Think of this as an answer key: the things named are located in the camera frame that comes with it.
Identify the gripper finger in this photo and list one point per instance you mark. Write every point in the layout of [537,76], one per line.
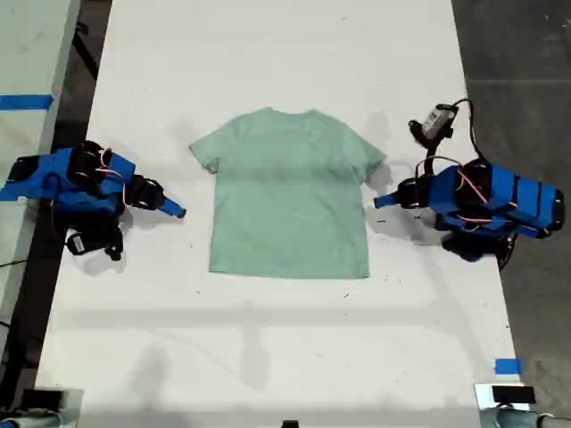
[388,200]
[171,207]

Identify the pale green T-shirt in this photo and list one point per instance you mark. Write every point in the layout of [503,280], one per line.
[290,200]

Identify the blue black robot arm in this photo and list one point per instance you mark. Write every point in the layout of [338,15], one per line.
[513,196]
[44,171]

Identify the long blue tape strip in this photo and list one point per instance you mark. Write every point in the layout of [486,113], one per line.
[27,102]

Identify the black stand leg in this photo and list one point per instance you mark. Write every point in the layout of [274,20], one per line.
[87,53]

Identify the pale side table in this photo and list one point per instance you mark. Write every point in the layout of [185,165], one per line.
[27,44]

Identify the blue tape rectangle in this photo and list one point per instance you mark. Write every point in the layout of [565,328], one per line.
[508,366]

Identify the white metal plate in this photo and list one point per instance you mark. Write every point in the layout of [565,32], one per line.
[482,397]

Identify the small black box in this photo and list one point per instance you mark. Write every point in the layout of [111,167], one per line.
[42,398]
[513,394]

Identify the small black block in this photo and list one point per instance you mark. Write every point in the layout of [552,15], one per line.
[290,424]

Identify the black camera box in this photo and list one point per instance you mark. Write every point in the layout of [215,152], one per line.
[76,244]
[432,119]

